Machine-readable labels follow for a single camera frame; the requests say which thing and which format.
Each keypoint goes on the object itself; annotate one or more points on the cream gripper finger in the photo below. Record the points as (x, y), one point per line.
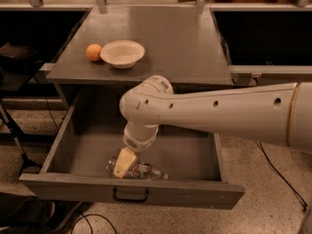
(125, 160)

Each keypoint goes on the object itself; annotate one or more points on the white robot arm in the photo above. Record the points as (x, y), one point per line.
(278, 114)

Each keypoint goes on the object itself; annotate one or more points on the white bowl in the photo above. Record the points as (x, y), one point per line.
(122, 54)

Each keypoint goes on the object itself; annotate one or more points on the clear plastic water bottle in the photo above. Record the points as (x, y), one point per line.
(138, 170)

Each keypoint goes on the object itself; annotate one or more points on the dark shoe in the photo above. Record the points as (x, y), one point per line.
(61, 213)

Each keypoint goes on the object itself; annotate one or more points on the orange fruit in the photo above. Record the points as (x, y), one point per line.
(93, 52)

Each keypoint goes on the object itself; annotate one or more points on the grey open drawer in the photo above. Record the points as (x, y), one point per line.
(92, 132)

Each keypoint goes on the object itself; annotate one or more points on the black drawer handle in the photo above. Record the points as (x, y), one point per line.
(130, 196)

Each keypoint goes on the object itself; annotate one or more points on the black tripod stand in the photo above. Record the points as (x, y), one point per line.
(26, 162)

